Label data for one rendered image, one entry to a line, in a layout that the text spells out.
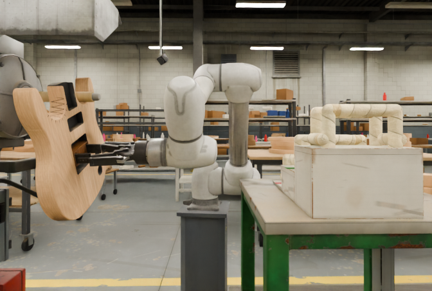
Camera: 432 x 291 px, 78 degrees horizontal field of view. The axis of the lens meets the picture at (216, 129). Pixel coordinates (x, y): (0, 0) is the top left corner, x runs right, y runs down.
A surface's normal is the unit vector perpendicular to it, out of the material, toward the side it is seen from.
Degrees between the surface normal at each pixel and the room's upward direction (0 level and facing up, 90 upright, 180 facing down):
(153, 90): 90
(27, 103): 103
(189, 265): 90
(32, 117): 119
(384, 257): 90
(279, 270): 89
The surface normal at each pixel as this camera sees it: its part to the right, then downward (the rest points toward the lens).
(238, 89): -0.07, 0.54
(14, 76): 0.99, -0.11
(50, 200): 0.04, 0.37
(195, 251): -0.11, -0.01
